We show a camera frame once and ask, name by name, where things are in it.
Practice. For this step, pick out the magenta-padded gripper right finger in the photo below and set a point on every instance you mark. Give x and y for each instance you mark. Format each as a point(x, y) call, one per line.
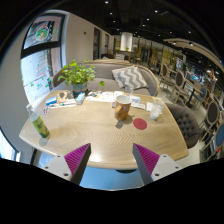
point(148, 160)

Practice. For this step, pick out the group of oval-backed chairs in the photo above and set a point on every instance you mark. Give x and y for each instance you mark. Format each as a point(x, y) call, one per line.
point(179, 80)

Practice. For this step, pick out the small light blue box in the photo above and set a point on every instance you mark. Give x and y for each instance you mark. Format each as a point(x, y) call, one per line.
point(80, 98)

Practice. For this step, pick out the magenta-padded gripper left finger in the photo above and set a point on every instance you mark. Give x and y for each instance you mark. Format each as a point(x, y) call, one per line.
point(75, 160)

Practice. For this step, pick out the grey white chevron pillow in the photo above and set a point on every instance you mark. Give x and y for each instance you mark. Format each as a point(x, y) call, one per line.
point(130, 77)

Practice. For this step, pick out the brown mug with white inside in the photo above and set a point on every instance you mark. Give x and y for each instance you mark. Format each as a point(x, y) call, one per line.
point(122, 107)

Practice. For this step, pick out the framed wall poster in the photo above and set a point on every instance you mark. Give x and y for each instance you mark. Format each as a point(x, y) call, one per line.
point(41, 33)

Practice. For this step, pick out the clear plastic cup with straw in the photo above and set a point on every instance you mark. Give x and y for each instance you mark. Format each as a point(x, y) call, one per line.
point(156, 112)

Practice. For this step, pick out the white printed leaflets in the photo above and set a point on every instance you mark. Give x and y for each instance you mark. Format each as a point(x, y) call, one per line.
point(100, 96)

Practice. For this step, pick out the grey sofa with wooden frame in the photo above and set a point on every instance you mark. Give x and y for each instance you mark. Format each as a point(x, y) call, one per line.
point(103, 70)

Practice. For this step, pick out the clear green-labelled drink bottle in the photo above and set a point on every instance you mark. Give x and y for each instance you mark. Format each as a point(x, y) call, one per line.
point(39, 125)

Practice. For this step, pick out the wooden card stand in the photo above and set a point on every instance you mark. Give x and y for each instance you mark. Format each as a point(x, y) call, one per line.
point(63, 96)

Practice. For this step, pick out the green potted plant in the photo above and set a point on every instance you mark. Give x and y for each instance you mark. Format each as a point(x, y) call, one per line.
point(78, 75)

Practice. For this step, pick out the blue white booklet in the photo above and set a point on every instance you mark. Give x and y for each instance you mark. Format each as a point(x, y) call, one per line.
point(51, 101)

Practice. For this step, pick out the group of ceiling lights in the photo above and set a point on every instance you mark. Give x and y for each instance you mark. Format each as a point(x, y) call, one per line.
point(106, 2)

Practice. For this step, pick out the white round column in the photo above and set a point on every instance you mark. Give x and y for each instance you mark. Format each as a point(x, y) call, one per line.
point(126, 41)

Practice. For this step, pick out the flat round red coaster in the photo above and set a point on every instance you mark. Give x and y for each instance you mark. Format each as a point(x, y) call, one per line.
point(140, 124)

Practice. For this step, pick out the dark tufted armchair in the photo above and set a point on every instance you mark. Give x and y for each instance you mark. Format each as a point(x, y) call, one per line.
point(185, 125)

